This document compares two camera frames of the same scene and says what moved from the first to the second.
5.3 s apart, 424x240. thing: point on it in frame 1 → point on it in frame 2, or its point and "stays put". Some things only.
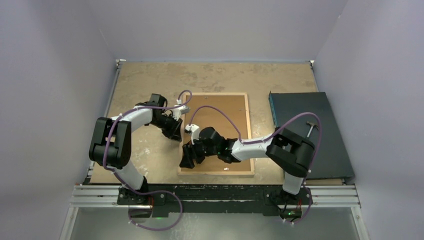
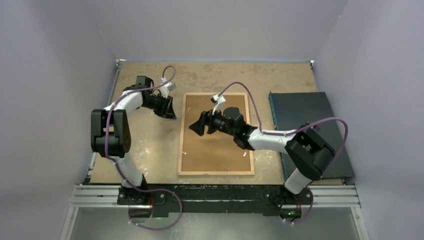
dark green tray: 332,161 stays put
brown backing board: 236,105 stays put
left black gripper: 174,132 → 166,110
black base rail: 219,199 stays put
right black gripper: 188,160 → 206,119
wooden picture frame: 252,172 stays put
